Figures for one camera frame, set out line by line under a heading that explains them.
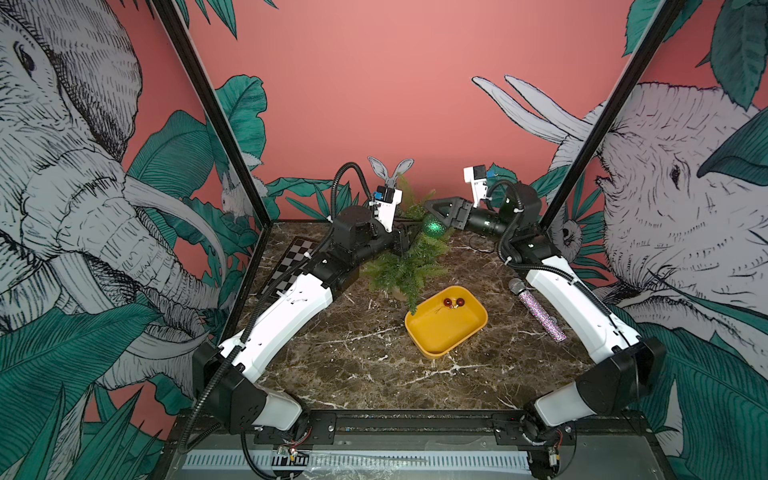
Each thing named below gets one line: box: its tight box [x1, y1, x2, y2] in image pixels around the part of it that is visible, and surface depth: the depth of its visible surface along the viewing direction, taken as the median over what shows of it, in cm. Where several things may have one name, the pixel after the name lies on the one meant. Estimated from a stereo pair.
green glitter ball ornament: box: [423, 218, 446, 238], surface depth 69 cm
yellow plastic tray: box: [405, 285, 488, 359], surface depth 95 cm
